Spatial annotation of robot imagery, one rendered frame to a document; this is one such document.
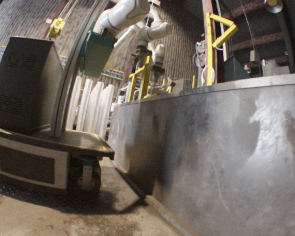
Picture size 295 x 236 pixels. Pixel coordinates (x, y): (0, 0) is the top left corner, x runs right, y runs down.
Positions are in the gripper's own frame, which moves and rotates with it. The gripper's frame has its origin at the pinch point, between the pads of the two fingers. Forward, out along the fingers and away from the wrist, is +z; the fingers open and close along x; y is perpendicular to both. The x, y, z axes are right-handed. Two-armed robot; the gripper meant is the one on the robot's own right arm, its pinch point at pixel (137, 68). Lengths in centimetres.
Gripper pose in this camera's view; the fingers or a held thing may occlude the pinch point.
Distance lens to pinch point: 98.6
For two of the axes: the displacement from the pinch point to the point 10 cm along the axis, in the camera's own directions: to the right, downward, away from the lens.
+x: 4.5, 0.2, -8.9
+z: -1.7, 9.8, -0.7
